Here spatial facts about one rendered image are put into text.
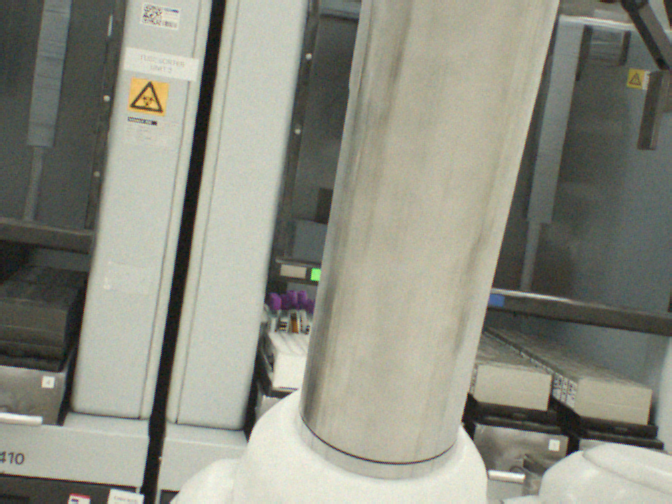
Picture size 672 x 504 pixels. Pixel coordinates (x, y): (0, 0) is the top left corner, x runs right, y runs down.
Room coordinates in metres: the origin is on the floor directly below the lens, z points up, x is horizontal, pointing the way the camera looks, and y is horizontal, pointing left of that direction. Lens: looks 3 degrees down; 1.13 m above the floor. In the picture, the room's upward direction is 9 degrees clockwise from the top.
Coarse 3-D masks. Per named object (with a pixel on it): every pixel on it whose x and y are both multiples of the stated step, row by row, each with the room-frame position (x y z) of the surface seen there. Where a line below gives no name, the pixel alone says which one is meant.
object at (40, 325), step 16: (0, 304) 1.83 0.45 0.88; (16, 304) 1.83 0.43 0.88; (0, 320) 1.83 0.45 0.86; (16, 320) 1.83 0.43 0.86; (32, 320) 1.84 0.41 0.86; (48, 320) 1.84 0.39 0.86; (64, 320) 1.84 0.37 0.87; (0, 336) 1.83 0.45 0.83; (16, 336) 1.83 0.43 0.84; (32, 336) 1.84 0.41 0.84; (48, 336) 1.84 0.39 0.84
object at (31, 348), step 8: (80, 312) 2.22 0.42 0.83; (72, 328) 2.01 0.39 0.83; (0, 344) 1.80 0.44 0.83; (8, 344) 1.80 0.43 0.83; (16, 344) 1.80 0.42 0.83; (24, 344) 1.80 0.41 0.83; (32, 344) 1.80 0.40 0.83; (64, 344) 1.84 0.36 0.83; (0, 352) 1.80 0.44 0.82; (24, 352) 1.80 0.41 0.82; (32, 352) 1.80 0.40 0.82; (40, 352) 1.80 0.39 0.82; (48, 352) 1.81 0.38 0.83; (56, 352) 1.81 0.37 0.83; (64, 352) 1.87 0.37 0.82
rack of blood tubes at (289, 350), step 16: (272, 336) 2.01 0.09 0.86; (288, 336) 2.05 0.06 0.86; (304, 336) 2.07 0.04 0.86; (272, 352) 1.92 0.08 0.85; (288, 352) 1.87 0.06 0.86; (304, 352) 1.89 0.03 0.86; (272, 368) 2.04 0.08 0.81; (288, 368) 1.85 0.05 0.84; (304, 368) 1.86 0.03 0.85; (288, 384) 1.85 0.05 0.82
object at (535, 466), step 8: (528, 456) 1.62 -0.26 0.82; (536, 456) 1.63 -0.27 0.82; (544, 456) 1.63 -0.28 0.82; (528, 464) 1.62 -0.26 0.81; (536, 464) 1.60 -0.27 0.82; (544, 464) 1.58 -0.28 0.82; (552, 464) 1.59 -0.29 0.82; (528, 472) 1.62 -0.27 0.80; (536, 472) 1.59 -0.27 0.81; (544, 472) 1.57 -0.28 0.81; (528, 480) 1.62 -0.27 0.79; (536, 480) 1.61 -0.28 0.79; (528, 488) 1.61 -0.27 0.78; (536, 488) 1.61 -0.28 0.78; (520, 496) 1.63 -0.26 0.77
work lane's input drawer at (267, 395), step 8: (256, 352) 2.14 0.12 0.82; (256, 360) 2.09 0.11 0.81; (256, 368) 2.06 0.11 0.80; (264, 368) 1.99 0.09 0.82; (256, 376) 1.98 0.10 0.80; (264, 376) 1.93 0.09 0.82; (256, 384) 1.92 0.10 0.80; (264, 384) 1.91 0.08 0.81; (256, 392) 1.91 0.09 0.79; (264, 392) 1.86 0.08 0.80; (272, 392) 1.82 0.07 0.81; (280, 392) 1.82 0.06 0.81; (288, 392) 1.82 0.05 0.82; (256, 400) 1.89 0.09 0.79; (264, 400) 1.81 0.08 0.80; (272, 400) 1.81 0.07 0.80; (280, 400) 1.81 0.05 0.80; (256, 408) 1.87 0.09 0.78; (264, 408) 1.81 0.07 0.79; (256, 416) 1.86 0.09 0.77
